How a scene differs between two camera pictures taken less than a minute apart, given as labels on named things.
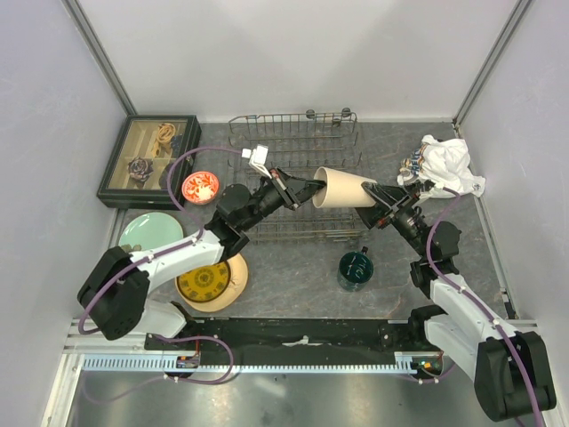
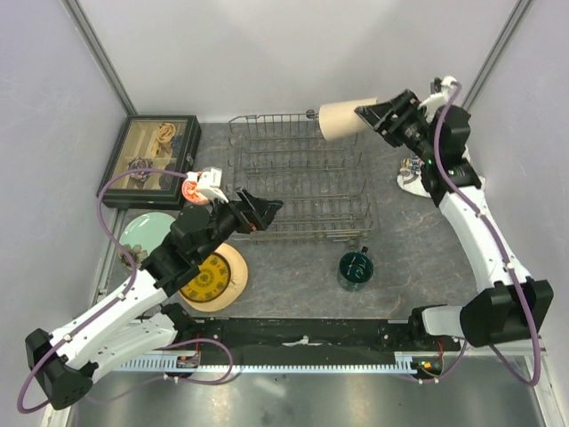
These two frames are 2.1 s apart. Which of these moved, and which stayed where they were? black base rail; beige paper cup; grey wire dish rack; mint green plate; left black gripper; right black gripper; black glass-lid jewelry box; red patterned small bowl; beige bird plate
Moved: beige paper cup; right black gripper; left black gripper
Stayed: mint green plate; black base rail; black glass-lid jewelry box; red patterned small bowl; grey wire dish rack; beige bird plate
